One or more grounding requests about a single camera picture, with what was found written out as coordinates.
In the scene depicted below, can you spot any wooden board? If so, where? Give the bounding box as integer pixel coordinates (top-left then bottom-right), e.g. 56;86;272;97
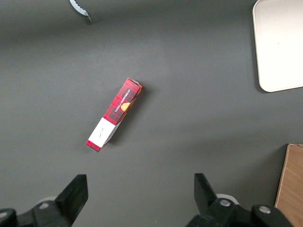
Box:
274;143;303;227

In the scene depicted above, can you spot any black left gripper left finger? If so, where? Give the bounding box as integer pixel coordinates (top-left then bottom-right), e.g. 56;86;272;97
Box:
0;174;89;227

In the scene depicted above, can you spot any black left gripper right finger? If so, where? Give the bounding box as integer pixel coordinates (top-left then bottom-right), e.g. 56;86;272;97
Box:
185;173;295;227

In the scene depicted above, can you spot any cream plastic tray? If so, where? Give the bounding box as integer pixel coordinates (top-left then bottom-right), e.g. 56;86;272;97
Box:
252;0;303;93

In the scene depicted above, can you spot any red plaid shortbread box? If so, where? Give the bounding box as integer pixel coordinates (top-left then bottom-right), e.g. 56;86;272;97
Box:
85;78;144;153

